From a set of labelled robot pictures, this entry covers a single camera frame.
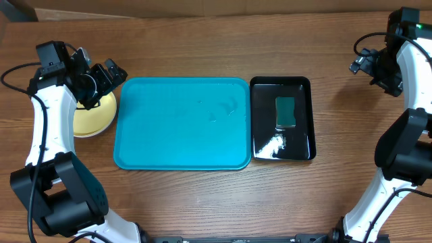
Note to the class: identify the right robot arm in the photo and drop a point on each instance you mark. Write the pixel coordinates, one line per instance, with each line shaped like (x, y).
(403, 161)

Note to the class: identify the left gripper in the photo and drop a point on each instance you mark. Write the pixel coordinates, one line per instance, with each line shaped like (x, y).
(106, 83)

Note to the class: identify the green yellow sponge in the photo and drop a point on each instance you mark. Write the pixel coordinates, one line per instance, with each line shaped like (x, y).
(285, 107)

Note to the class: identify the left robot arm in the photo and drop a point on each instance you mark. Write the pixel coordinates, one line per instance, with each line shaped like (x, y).
(61, 196)

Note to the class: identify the black water tray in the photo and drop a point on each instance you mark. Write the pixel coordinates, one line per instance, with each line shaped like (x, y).
(270, 142)

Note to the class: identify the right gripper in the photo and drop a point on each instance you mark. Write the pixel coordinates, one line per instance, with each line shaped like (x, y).
(394, 85)

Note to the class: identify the teal plastic tray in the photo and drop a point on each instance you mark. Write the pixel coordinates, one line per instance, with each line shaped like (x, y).
(183, 124)

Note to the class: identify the yellow plate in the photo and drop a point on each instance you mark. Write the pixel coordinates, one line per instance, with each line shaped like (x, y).
(91, 122)

